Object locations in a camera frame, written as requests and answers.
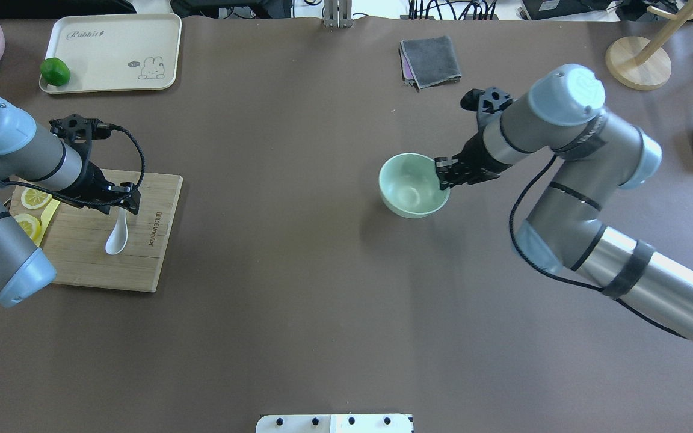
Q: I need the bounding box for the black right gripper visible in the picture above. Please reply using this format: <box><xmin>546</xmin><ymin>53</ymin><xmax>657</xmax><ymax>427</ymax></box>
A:
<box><xmin>434</xmin><ymin>132</ymin><xmax>502</xmax><ymax>190</ymax></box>

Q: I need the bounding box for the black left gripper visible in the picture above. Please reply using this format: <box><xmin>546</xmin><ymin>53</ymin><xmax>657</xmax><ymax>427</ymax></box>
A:
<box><xmin>61</xmin><ymin>162</ymin><xmax>141</xmax><ymax>215</ymax></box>

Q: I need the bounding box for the light green bowl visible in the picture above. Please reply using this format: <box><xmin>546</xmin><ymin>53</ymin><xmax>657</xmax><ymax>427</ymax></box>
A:
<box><xmin>378</xmin><ymin>153</ymin><xmax>450</xmax><ymax>219</ymax></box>

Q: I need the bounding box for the white ceramic spoon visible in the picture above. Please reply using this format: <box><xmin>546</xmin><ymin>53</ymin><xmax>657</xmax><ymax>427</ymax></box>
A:
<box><xmin>105</xmin><ymin>207</ymin><xmax>129</xmax><ymax>256</ymax></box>

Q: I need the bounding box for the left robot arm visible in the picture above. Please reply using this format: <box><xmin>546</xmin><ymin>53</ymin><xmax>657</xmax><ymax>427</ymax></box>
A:
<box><xmin>0</xmin><ymin>97</ymin><xmax>140</xmax><ymax>307</ymax></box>

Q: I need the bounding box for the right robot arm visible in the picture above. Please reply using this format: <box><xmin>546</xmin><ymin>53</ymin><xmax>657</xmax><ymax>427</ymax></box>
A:
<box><xmin>434</xmin><ymin>64</ymin><xmax>693</xmax><ymax>342</ymax></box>

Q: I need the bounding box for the bamboo cutting board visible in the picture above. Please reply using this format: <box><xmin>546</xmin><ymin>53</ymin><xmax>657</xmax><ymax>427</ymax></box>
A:
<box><xmin>10</xmin><ymin>173</ymin><xmax>183</xmax><ymax>293</ymax></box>

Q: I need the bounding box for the yellow plastic knife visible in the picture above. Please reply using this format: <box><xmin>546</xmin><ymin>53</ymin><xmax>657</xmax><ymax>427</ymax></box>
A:
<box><xmin>35</xmin><ymin>199</ymin><xmax>61</xmax><ymax>247</ymax></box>

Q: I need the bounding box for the single lemon slice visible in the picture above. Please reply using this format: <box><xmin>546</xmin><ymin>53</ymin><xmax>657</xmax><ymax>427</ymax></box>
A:
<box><xmin>13</xmin><ymin>213</ymin><xmax>42</xmax><ymax>245</ymax></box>

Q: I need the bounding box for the grey folded cloth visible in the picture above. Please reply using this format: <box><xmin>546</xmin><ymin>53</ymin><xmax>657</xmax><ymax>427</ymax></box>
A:
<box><xmin>399</xmin><ymin>35</ymin><xmax>462</xmax><ymax>90</ymax></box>

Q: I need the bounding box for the green lime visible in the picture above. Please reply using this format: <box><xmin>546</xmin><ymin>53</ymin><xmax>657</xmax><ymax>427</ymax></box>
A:
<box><xmin>39</xmin><ymin>57</ymin><xmax>72</xmax><ymax>86</ymax></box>

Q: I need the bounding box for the cream rabbit tray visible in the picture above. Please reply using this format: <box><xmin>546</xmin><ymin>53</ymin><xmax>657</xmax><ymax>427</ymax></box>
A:
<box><xmin>39</xmin><ymin>12</ymin><xmax>182</xmax><ymax>95</ymax></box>

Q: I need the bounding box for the wooden mug tree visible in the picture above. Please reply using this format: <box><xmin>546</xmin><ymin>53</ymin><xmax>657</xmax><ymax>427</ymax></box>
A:
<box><xmin>605</xmin><ymin>1</ymin><xmax>693</xmax><ymax>91</ymax></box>

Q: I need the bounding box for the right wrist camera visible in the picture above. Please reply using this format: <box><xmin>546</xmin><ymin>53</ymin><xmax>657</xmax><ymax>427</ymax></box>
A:
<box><xmin>460</xmin><ymin>86</ymin><xmax>514</xmax><ymax>132</ymax></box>

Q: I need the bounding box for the aluminium frame post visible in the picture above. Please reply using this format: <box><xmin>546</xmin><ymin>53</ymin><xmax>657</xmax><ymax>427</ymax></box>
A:
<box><xmin>322</xmin><ymin>0</ymin><xmax>354</xmax><ymax>28</ymax></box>

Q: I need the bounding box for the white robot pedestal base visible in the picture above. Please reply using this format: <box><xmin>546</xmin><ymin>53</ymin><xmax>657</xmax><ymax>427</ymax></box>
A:
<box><xmin>255</xmin><ymin>413</ymin><xmax>414</xmax><ymax>432</ymax></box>

